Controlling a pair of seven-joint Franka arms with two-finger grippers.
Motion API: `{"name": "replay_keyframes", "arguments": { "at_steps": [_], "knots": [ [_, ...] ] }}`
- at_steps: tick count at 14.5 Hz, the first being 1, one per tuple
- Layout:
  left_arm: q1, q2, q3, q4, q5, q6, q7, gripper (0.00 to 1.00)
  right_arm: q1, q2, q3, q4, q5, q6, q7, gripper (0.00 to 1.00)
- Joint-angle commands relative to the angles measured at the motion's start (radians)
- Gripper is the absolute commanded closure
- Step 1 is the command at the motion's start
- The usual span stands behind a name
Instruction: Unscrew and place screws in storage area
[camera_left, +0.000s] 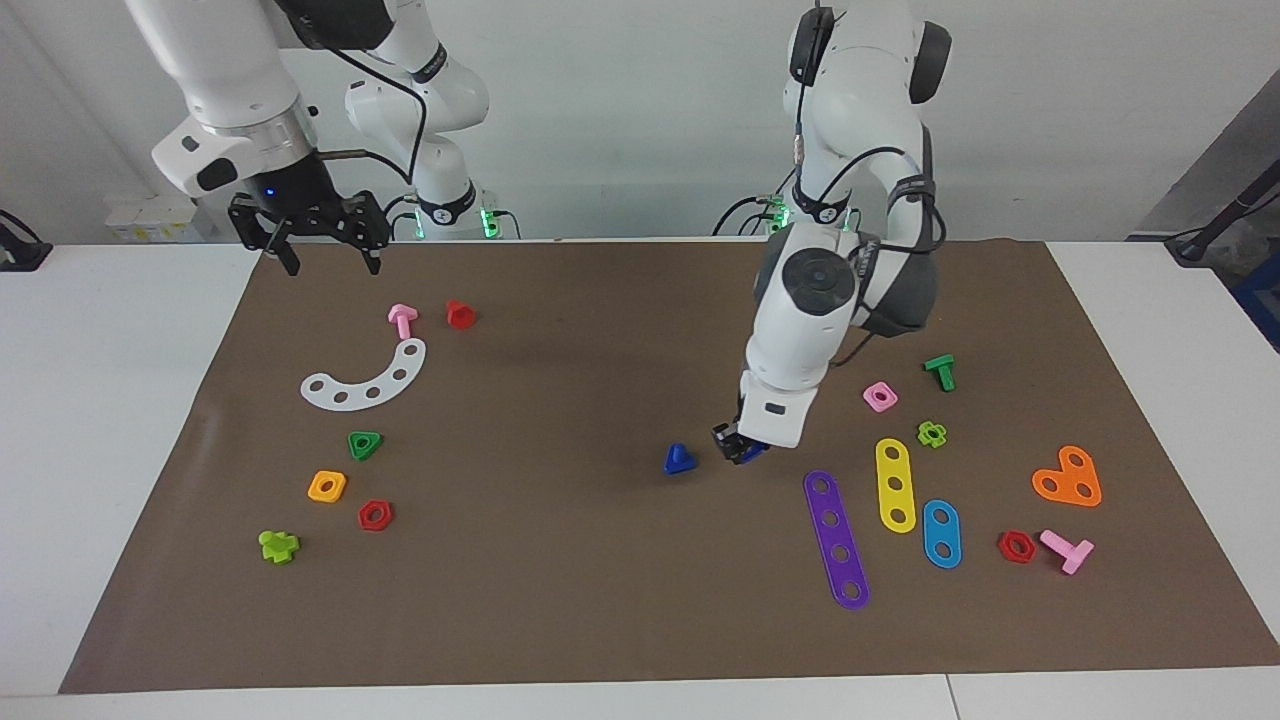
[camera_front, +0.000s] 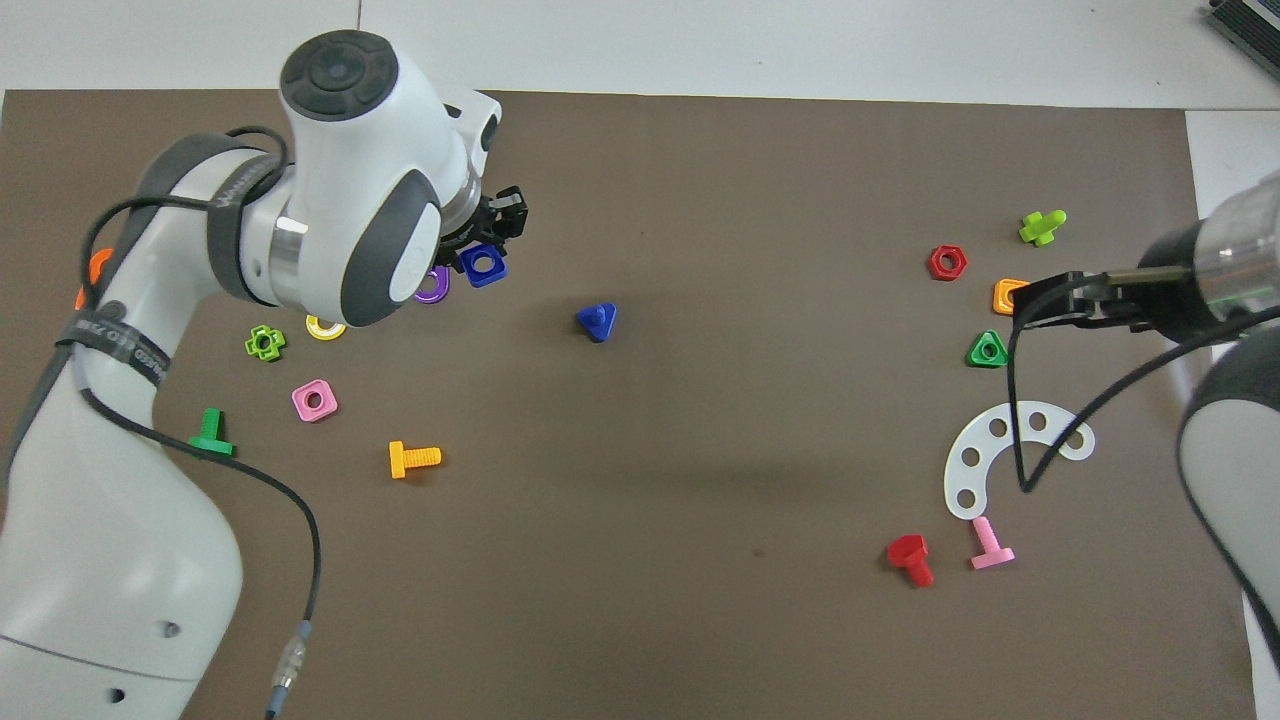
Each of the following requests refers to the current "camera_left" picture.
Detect brown paper mat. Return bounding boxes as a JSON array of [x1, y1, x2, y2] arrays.
[[58, 238, 1280, 695]]

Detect black right base cables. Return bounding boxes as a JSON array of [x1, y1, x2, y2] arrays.
[[385, 195, 522, 241]]

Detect orange heart-shaped plastic plate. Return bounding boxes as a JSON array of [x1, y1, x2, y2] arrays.
[[1031, 446, 1103, 508]]

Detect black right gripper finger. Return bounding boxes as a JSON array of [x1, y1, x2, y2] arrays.
[[340, 190, 389, 276], [229, 193, 301, 278]]

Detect purple four-hole plastic strip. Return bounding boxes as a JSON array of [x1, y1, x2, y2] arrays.
[[803, 470, 871, 611]]

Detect white curved five-hole plate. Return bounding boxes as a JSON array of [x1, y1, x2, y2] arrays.
[[300, 338, 428, 412]]

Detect black base cables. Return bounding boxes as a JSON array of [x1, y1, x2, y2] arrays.
[[712, 193, 796, 238], [385, 195, 522, 241]]

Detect black camera stand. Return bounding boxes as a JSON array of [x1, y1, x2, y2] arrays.
[[1165, 158, 1280, 267]]

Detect blue two-hole plastic strip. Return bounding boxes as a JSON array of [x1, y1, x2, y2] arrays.
[[922, 499, 963, 570]]

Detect white small boxes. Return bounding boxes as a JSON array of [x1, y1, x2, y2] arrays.
[[104, 194, 217, 244]]

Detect blue crate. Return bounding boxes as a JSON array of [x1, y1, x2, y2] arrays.
[[1232, 250, 1280, 353]]

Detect black table clamp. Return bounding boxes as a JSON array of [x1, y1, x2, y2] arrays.
[[0, 208, 53, 273]]

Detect yellow three-hole plastic strip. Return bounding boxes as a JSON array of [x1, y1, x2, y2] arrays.
[[875, 438, 917, 534]]

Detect black left base cables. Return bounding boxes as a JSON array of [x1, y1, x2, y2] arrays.
[[712, 193, 796, 238]]

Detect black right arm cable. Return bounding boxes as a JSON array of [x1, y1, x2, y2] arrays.
[[315, 45, 431, 201]]

